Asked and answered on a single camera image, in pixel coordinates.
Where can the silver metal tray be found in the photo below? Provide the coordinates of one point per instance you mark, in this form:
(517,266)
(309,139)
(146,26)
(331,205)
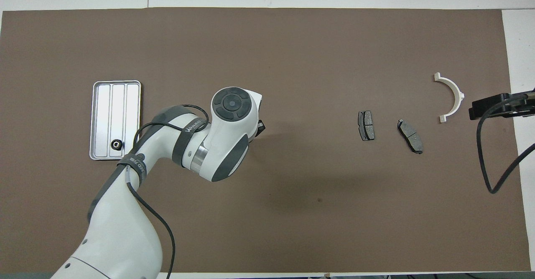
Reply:
(113,111)

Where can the dark rectangular brake pad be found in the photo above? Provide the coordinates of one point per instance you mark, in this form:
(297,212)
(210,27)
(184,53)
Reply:
(366,126)

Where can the brown table mat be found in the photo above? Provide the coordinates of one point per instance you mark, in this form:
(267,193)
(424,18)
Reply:
(267,40)

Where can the dark elongated brake pad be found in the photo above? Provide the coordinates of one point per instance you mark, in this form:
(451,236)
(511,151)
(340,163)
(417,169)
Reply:
(410,136)

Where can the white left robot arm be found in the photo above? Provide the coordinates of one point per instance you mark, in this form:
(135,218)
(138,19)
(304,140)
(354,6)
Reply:
(121,229)

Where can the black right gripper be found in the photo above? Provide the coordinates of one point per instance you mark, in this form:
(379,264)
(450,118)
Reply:
(524,105)

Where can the white curved plastic bracket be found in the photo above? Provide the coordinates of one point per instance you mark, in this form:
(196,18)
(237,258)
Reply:
(457,93)

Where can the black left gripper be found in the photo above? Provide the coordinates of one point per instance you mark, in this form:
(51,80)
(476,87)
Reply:
(260,128)

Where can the large black bearing gear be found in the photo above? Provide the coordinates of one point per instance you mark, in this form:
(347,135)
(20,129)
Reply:
(116,144)

